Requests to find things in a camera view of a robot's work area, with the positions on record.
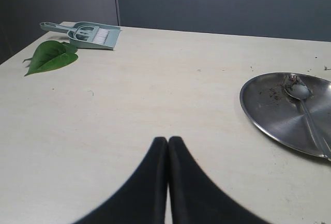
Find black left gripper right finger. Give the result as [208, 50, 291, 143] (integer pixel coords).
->
[168, 136, 267, 224]

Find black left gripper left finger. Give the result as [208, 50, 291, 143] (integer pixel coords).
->
[76, 137, 168, 223]

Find stainless steel spork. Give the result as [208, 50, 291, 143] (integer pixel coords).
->
[283, 73, 330, 161]

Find round stainless steel plate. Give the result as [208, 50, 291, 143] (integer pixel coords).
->
[239, 72, 330, 159]

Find loose green leaf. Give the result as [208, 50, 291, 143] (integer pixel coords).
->
[24, 40, 78, 76]

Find teal plastic dustpan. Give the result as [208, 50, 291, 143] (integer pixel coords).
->
[67, 22, 121, 50]

